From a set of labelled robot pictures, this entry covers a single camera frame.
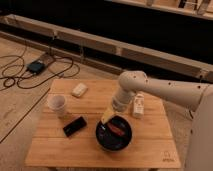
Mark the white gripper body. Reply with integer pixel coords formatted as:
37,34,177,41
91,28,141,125
112,89,132,112

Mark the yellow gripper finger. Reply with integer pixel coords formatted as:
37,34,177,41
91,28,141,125
101,107,115,124

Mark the white sponge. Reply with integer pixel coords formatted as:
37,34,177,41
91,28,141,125
71,83,88,97

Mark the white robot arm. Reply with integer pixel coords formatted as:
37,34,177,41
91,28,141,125
101,71,213,171

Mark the red object in bowl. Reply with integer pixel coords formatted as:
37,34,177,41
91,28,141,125
107,123,125,136

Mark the black ceramic bowl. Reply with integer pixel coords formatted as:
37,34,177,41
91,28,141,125
95,116,132,151

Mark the white bottle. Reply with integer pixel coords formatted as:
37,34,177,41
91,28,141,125
133,94,144,118

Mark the black rectangular box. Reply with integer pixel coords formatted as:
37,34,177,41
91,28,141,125
63,117,87,137

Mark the wooden table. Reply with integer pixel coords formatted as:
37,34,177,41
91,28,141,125
25,79,181,169

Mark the white paper cup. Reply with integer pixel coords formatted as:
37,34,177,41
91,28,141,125
47,95,67,117

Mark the blue power box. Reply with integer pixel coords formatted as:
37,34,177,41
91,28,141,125
27,61,45,74

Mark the black floor cable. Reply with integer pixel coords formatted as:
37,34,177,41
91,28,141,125
0,39,81,90

